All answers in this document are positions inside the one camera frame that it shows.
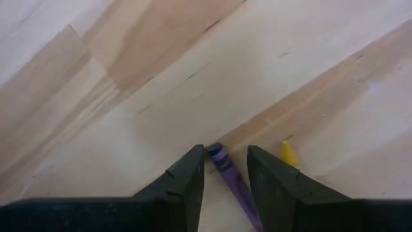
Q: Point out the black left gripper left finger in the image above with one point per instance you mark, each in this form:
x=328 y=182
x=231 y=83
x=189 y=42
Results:
x=96 y=216

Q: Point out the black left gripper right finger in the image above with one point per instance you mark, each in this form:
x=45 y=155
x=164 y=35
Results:
x=322 y=216

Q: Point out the yellow crayon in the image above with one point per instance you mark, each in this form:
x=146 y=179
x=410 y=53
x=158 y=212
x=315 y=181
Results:
x=288 y=154

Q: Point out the purple crayon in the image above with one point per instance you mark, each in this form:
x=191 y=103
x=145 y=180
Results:
x=230 y=174

